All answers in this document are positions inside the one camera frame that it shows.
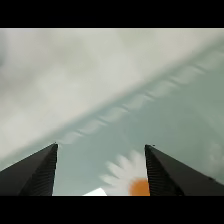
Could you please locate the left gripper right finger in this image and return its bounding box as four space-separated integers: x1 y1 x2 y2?
144 143 224 197

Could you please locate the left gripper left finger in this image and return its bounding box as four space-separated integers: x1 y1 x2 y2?
0 142 59 197

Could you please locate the white garment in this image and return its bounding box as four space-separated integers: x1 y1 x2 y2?
0 28 224 164

